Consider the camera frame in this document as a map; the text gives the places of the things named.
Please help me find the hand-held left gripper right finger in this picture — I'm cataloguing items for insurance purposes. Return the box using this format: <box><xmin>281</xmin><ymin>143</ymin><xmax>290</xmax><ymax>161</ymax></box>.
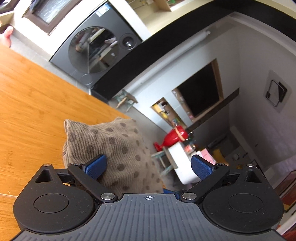
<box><xmin>179</xmin><ymin>154</ymin><xmax>266</xmax><ymax>204</ymax></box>

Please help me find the wooden bench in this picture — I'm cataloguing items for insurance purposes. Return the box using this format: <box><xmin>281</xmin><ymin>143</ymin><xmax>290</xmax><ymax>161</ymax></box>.
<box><xmin>151</xmin><ymin>151</ymin><xmax>176</xmax><ymax>176</ymax></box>

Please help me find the red vase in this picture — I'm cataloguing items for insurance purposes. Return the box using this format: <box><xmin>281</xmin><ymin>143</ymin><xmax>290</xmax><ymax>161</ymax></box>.
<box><xmin>154</xmin><ymin>126</ymin><xmax>189</xmax><ymax>152</ymax></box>

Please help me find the pink box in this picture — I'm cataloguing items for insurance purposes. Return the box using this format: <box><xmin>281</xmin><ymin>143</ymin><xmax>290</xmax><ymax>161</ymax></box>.
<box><xmin>199</xmin><ymin>149</ymin><xmax>220</xmax><ymax>163</ymax></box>

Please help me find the black square wall lamp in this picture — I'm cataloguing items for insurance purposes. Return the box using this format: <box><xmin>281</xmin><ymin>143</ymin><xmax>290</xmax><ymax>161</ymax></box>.
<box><xmin>265</xmin><ymin>80</ymin><xmax>288</xmax><ymax>107</ymax></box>

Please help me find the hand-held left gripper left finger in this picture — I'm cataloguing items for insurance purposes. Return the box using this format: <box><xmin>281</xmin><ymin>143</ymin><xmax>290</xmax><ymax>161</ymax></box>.
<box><xmin>34</xmin><ymin>154</ymin><xmax>119</xmax><ymax>203</ymax></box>

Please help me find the grey front-load washing machine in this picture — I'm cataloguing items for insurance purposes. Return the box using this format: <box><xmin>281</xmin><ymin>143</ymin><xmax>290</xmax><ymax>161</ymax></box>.
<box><xmin>49</xmin><ymin>1</ymin><xmax>142</xmax><ymax>90</ymax></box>

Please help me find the wooden wall shelf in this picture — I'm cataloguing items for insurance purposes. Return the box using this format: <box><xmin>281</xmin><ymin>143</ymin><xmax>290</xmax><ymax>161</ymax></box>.
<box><xmin>126</xmin><ymin>0</ymin><xmax>183</xmax><ymax>12</ymax></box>

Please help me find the brown polka dot corduroy dress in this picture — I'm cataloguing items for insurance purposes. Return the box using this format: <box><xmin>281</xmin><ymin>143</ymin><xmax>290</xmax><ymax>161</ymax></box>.
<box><xmin>62</xmin><ymin>116</ymin><xmax>163</xmax><ymax>194</ymax></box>

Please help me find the small wooden stool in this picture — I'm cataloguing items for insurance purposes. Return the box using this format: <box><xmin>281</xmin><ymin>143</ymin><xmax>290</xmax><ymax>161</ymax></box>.
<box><xmin>116</xmin><ymin>89</ymin><xmax>138</xmax><ymax>112</ymax></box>

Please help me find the wall television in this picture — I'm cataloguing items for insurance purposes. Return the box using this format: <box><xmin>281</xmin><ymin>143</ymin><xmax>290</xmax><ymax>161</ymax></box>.
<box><xmin>177</xmin><ymin>62</ymin><xmax>220</xmax><ymax>117</ymax></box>

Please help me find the white low cabinet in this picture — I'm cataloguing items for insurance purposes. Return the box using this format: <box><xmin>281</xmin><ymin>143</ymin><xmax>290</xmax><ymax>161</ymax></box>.
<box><xmin>168</xmin><ymin>141</ymin><xmax>208</xmax><ymax>184</ymax></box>

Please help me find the pink detergent bottle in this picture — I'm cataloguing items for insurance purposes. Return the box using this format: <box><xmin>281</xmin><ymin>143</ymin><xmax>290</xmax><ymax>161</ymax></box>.
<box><xmin>3</xmin><ymin>25</ymin><xmax>14</xmax><ymax>48</ymax></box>

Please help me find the frosted glass window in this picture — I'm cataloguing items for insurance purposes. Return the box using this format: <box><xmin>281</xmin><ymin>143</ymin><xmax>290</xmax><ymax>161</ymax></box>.
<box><xmin>22</xmin><ymin>0</ymin><xmax>84</xmax><ymax>36</ymax></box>

